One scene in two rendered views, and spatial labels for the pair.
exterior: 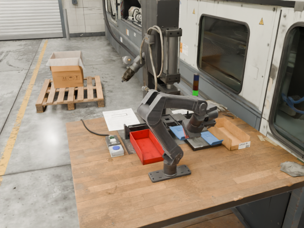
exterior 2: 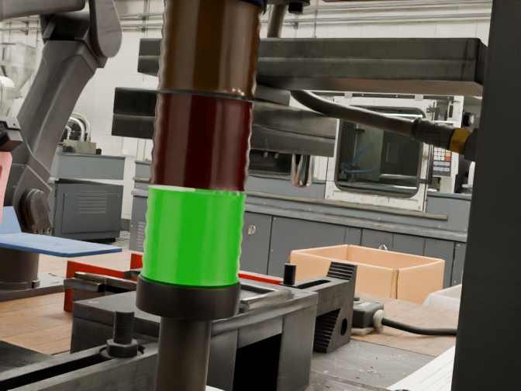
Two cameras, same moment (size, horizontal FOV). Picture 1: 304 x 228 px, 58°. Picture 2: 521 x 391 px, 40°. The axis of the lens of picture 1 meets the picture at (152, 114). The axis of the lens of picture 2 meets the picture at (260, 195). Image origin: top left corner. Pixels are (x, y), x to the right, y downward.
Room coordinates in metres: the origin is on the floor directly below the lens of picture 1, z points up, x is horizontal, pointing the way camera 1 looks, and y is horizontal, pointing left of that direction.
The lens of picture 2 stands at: (1.93, -0.46, 1.10)
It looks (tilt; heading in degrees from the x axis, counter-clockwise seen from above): 3 degrees down; 138
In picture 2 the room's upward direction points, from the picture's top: 5 degrees clockwise
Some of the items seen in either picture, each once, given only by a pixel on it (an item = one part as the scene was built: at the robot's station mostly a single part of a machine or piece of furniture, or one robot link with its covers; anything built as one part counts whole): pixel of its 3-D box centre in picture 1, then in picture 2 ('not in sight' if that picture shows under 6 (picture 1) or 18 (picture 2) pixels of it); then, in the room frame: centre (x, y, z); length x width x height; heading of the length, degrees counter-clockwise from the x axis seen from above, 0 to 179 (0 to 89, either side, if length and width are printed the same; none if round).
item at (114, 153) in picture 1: (116, 152); not in sight; (1.24, 0.19, 0.90); 0.07 x 0.07 x 0.06; 19
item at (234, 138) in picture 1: (227, 133); not in sight; (1.39, -0.44, 0.93); 0.25 x 0.13 x 0.08; 19
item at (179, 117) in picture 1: (168, 119); (208, 302); (1.49, -0.10, 0.98); 0.20 x 0.10 x 0.01; 109
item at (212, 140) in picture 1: (210, 136); not in sight; (1.35, -0.33, 0.93); 0.15 x 0.07 x 0.03; 21
